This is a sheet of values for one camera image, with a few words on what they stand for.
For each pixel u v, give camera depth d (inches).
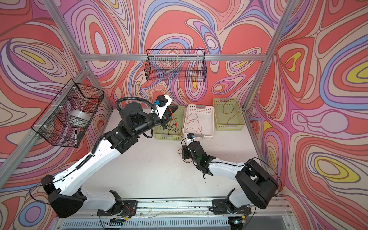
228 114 45.2
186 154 30.4
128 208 28.5
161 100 18.4
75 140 28.2
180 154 34.2
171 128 41.2
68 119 27.6
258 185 17.0
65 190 15.1
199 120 43.8
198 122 42.5
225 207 25.6
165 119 20.8
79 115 28.8
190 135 29.6
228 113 45.6
